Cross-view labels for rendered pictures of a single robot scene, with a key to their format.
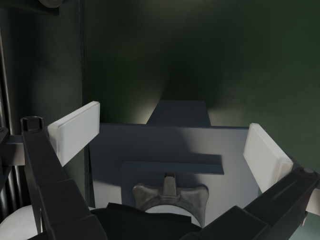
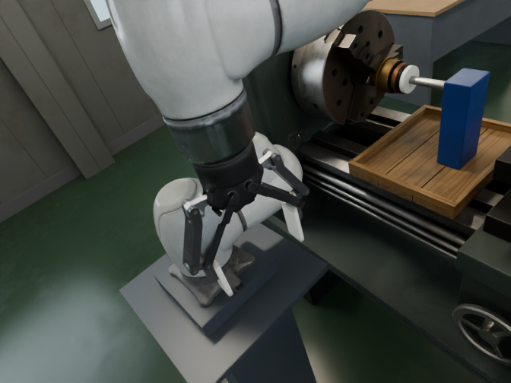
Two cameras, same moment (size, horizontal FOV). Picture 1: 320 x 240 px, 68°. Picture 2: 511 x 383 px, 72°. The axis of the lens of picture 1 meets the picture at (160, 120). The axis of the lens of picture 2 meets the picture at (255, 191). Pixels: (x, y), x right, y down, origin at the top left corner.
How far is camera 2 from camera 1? 0.36 m
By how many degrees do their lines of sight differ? 34
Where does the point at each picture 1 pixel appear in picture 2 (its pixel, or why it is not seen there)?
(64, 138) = (289, 210)
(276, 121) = not seen: outside the picture
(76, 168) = (309, 239)
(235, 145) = (211, 361)
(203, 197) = (202, 296)
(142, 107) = (324, 358)
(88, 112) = (296, 230)
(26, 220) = not seen: hidden behind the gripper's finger
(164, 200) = (226, 267)
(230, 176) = (194, 337)
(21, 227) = not seen: hidden behind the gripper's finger
